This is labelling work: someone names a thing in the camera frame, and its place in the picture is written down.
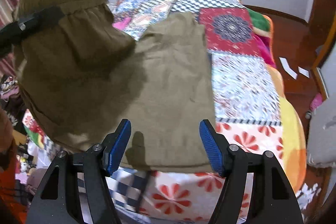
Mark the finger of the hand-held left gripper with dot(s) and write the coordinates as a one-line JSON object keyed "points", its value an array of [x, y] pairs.
{"points": [[39, 19]]}

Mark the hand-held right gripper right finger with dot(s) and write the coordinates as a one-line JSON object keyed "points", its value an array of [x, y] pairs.
{"points": [[210, 148]]}

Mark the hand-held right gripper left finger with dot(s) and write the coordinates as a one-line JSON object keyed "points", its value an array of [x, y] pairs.
{"points": [[118, 146]]}

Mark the olive brown pants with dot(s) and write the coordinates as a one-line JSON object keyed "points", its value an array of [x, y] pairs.
{"points": [[170, 82]]}

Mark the patchwork printed blanket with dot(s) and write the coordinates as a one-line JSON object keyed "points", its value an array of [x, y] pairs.
{"points": [[241, 82]]}

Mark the pink cloth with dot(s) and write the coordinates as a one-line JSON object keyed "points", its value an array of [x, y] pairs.
{"points": [[121, 23]]}

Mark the colourful fleece blanket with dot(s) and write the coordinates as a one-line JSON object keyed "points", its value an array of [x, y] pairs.
{"points": [[291, 134]]}

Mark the assorted toys and cloth pile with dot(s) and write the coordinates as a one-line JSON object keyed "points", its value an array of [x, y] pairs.
{"points": [[23, 171]]}

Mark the white paper slip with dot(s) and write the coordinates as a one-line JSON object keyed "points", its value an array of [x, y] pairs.
{"points": [[303, 71], [288, 69]]}

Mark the pink slipper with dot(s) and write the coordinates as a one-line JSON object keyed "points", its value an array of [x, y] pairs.
{"points": [[316, 102]]}

